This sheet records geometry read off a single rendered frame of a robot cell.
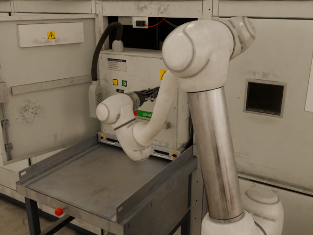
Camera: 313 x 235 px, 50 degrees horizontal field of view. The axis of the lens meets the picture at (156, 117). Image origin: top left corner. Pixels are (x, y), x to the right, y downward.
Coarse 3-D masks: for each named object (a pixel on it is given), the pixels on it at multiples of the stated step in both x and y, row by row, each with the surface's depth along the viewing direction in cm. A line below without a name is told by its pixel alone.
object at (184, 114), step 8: (128, 48) 192; (136, 48) 192; (152, 56) 164; (160, 56) 162; (184, 96) 169; (184, 104) 171; (184, 112) 173; (184, 120) 174; (184, 128) 176; (184, 136) 178; (192, 136) 187; (184, 144) 180
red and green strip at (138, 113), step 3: (135, 111) 179; (138, 111) 178; (141, 111) 177; (144, 111) 176; (147, 111) 175; (135, 114) 180; (138, 114) 179; (141, 114) 178; (144, 114) 177; (147, 114) 176; (150, 114) 175; (147, 117) 176; (150, 117) 175
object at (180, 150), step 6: (102, 132) 195; (108, 138) 193; (114, 138) 191; (114, 144) 192; (150, 144) 179; (156, 150) 178; (162, 150) 176; (168, 150) 174; (174, 150) 172; (180, 150) 172; (174, 156) 173
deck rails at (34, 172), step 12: (84, 144) 189; (96, 144) 198; (60, 156) 174; (72, 156) 182; (180, 156) 169; (192, 156) 182; (24, 168) 155; (36, 168) 161; (48, 168) 168; (168, 168) 159; (24, 180) 156; (36, 180) 158; (156, 180) 151; (144, 192) 143; (120, 204) 128; (132, 204) 136; (120, 216) 129
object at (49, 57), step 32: (0, 32) 160; (32, 32) 167; (64, 32) 178; (96, 32) 191; (0, 64) 164; (32, 64) 174; (64, 64) 186; (0, 96) 165; (32, 96) 178; (64, 96) 190; (0, 128) 168; (32, 128) 182; (64, 128) 195; (96, 128) 210
